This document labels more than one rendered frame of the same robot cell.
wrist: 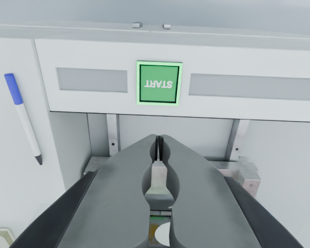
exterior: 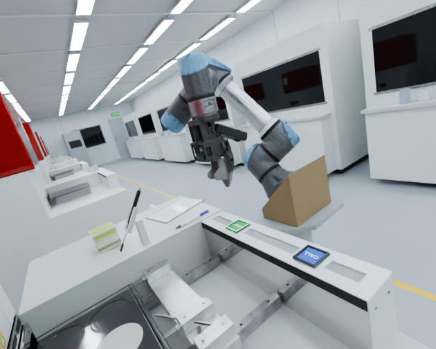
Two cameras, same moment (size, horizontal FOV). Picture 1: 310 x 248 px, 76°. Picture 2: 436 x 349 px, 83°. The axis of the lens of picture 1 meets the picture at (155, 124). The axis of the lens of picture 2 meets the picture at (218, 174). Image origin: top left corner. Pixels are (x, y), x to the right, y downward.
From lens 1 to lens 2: 0.75 m
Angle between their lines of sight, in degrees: 91
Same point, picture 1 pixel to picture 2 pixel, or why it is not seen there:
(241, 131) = (255, 311)
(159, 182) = (176, 298)
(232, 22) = not seen: outside the picture
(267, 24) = not seen: outside the picture
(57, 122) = (196, 228)
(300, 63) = (288, 238)
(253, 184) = (225, 323)
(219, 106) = (249, 239)
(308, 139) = not seen: outside the picture
